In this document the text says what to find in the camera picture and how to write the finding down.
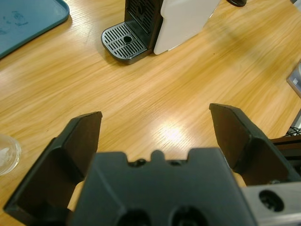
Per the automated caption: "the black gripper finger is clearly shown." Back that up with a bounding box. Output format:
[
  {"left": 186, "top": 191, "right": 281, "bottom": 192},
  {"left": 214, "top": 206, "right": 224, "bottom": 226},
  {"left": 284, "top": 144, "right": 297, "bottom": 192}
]
[
  {"left": 208, "top": 103, "right": 301, "bottom": 187},
  {"left": 3, "top": 110, "right": 103, "bottom": 226}
]

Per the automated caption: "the clear drinking glass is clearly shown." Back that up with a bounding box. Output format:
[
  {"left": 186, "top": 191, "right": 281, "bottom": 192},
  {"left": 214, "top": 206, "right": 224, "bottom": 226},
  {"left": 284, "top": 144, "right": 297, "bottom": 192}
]
[{"left": 0, "top": 133, "right": 22, "bottom": 176}]

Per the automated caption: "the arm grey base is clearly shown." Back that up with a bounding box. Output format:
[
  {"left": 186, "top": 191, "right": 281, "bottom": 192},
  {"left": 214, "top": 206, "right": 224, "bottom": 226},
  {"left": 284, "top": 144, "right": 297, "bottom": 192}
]
[{"left": 286, "top": 62, "right": 301, "bottom": 96}]

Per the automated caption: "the white coffee machine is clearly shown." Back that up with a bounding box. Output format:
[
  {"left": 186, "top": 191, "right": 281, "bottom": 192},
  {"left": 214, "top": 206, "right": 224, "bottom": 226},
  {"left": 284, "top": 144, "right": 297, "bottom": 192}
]
[{"left": 101, "top": 0, "right": 222, "bottom": 65}]

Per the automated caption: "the metal drip tray grille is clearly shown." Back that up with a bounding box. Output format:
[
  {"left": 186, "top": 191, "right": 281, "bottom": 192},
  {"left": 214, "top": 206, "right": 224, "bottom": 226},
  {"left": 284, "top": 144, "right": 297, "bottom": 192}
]
[{"left": 101, "top": 22, "right": 151, "bottom": 65}]

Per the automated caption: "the teal plastic tray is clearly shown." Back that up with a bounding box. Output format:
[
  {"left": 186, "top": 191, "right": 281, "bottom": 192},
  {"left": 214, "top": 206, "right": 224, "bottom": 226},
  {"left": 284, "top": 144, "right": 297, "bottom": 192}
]
[{"left": 0, "top": 0, "right": 70, "bottom": 59}]

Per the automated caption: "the black capsule holder stand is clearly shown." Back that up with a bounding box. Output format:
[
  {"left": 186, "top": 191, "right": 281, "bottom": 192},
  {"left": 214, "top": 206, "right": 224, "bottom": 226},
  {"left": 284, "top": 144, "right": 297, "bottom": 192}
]
[{"left": 227, "top": 0, "right": 247, "bottom": 7}]

